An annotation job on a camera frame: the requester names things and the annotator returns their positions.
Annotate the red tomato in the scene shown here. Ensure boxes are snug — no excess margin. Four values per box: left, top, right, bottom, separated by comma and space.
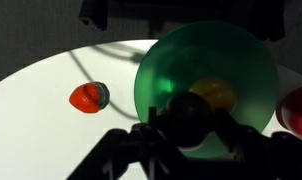
275, 85, 302, 143

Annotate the green plastic bowl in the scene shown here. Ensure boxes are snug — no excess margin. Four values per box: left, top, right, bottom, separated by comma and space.
133, 20, 280, 159

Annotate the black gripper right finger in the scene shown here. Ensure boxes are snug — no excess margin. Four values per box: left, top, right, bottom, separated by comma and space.
212, 108, 302, 180

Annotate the red strawberry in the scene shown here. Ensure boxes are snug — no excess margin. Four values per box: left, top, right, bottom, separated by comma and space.
68, 81, 111, 115

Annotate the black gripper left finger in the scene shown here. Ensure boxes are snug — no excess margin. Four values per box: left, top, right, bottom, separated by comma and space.
66, 106, 192, 180

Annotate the yellow lemon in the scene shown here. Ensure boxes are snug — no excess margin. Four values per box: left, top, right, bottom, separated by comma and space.
189, 77, 239, 113

